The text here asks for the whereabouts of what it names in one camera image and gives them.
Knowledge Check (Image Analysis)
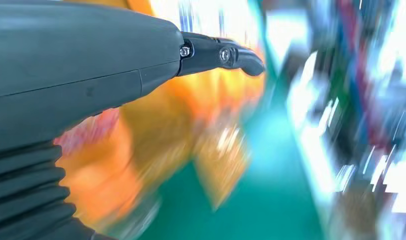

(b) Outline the yellow taped cardboard mat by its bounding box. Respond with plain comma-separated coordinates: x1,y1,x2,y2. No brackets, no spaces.
120,44,267,213

